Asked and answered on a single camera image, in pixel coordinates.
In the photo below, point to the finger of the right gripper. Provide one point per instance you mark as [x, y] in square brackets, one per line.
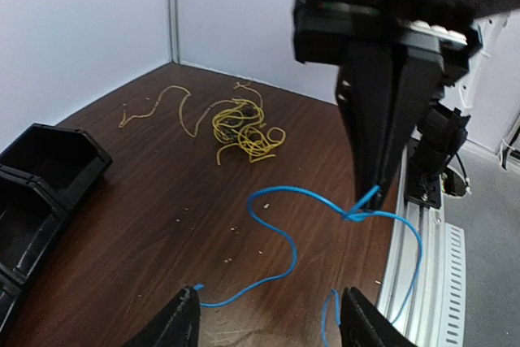
[415, 77]
[365, 93]

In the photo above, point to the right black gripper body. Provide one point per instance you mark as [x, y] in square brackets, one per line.
[322, 28]

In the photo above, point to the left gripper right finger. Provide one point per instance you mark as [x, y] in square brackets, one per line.
[362, 325]

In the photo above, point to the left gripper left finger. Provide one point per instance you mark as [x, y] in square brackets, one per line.
[176, 324]

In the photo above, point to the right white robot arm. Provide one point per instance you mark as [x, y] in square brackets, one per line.
[442, 129]

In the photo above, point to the black three-compartment bin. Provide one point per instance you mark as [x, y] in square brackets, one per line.
[46, 174]

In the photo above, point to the aluminium front rail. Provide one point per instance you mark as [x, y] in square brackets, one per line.
[423, 293]

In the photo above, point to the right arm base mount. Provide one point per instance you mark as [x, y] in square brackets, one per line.
[427, 189]

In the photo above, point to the right aluminium frame post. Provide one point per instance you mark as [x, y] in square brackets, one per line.
[173, 35]

